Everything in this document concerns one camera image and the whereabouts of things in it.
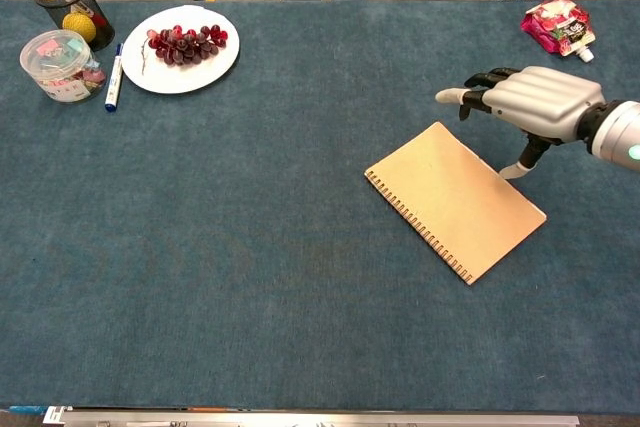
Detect white round plate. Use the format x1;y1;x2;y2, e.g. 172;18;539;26
121;4;241;95

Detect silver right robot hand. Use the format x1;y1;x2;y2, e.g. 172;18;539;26
434;65;607;181

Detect clear jar of clips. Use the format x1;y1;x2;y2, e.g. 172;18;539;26
19;29;108;104

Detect pink drink pouch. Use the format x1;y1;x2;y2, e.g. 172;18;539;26
519;0;598;64

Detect white marker blue cap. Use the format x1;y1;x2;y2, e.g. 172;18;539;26
104;42;125;114

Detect red grape bunch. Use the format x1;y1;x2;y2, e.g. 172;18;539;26
140;24;230;76

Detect black mesh pen holder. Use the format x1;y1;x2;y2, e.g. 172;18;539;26
33;0;116;52

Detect yellow ball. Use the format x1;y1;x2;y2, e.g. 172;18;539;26
61;12;97;44

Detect brown kraft spiral notebook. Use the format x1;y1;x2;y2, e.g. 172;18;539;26
363;120;548;287

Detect blue felt table cloth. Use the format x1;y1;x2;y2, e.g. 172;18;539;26
0;0;640;411

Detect aluminium profile rail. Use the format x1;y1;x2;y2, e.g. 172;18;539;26
42;405;581;427

